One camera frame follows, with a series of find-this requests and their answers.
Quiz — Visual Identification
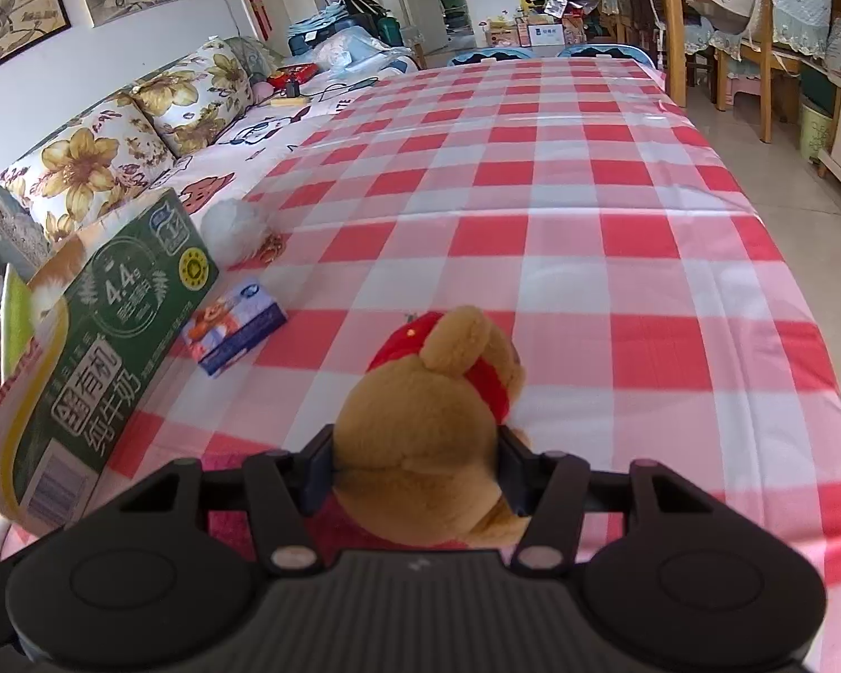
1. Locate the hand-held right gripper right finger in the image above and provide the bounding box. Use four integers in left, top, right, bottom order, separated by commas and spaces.
497, 424, 719, 574

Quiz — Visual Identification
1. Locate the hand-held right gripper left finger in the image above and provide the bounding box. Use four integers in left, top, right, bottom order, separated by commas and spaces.
115, 424, 338, 576

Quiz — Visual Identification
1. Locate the brown teddy bear red hat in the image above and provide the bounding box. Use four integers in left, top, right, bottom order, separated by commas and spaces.
308, 305, 534, 555

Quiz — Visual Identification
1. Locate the green cardboard box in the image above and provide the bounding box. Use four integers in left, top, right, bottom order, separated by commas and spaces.
0, 186, 221, 530

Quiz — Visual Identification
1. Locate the blue cartoon tissue pack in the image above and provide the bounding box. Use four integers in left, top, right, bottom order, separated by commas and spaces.
181, 279, 288, 378

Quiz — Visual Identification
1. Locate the red checked tablecloth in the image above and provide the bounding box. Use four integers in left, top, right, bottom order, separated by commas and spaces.
0, 56, 841, 673

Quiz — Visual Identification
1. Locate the floral sofa cushion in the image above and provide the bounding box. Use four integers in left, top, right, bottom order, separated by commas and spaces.
0, 91, 178, 246
130, 38, 255, 159

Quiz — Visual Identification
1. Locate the red flat box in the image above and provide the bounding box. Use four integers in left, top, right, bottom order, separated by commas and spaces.
266, 64, 321, 92

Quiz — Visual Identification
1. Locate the grey textured cushion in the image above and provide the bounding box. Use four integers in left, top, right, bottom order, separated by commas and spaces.
0, 182, 52, 274

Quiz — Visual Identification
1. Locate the blue chair back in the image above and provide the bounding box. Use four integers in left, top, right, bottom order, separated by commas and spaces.
557, 43, 658, 70
449, 47, 535, 68

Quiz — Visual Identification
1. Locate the blue white bedding pile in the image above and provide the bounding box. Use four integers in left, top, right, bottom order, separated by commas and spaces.
307, 26, 423, 76

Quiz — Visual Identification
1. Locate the pink stool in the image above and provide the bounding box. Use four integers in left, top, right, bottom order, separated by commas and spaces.
713, 76, 763, 112

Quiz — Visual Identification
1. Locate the green patterned bin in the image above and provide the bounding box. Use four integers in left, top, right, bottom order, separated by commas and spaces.
799, 98, 840, 164

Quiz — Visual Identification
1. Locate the black suitcase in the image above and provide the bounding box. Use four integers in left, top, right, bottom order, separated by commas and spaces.
338, 0, 394, 36

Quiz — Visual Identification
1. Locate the wooden chair with blue cover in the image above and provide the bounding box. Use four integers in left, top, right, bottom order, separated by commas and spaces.
739, 0, 841, 145

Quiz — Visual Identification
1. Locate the white fluffy pompom with keychain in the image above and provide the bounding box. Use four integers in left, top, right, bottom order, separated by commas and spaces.
200, 197, 290, 269

